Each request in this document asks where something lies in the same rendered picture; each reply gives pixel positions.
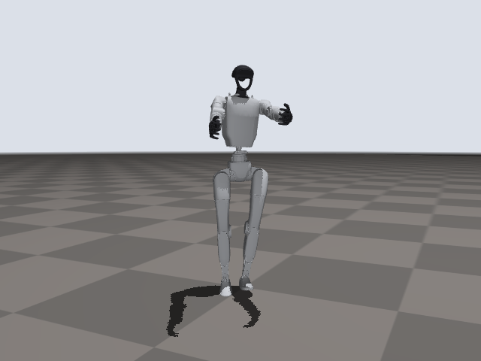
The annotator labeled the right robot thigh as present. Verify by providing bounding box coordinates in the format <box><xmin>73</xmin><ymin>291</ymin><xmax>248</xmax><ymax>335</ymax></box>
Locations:
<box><xmin>213</xmin><ymin>168</ymin><xmax>231</xmax><ymax>238</ymax></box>

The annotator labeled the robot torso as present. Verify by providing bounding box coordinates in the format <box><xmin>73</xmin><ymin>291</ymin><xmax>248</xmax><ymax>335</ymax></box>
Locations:
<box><xmin>222</xmin><ymin>93</ymin><xmax>260</xmax><ymax>182</ymax></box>

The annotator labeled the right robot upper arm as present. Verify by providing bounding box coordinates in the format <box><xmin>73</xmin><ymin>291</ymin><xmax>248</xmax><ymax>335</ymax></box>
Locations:
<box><xmin>210</xmin><ymin>96</ymin><xmax>227</xmax><ymax>120</ymax></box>

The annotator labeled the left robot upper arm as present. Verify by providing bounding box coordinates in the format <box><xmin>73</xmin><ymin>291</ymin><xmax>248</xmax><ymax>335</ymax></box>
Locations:
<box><xmin>259</xmin><ymin>99</ymin><xmax>280</xmax><ymax>120</ymax></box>

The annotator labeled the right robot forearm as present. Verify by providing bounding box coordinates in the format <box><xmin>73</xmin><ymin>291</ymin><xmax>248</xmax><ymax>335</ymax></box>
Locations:
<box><xmin>210</xmin><ymin>108</ymin><xmax>222</xmax><ymax>131</ymax></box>

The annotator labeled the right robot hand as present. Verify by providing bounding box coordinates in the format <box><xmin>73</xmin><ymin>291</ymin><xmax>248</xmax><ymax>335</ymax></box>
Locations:
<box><xmin>209</xmin><ymin>115</ymin><xmax>221</xmax><ymax>139</ymax></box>

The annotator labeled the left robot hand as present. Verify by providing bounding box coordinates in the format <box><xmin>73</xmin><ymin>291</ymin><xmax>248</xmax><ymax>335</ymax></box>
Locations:
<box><xmin>278</xmin><ymin>103</ymin><xmax>292</xmax><ymax>126</ymax></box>

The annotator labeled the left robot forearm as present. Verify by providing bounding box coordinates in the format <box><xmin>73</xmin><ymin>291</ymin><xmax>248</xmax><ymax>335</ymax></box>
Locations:
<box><xmin>272</xmin><ymin>109</ymin><xmax>284</xmax><ymax>123</ymax></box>

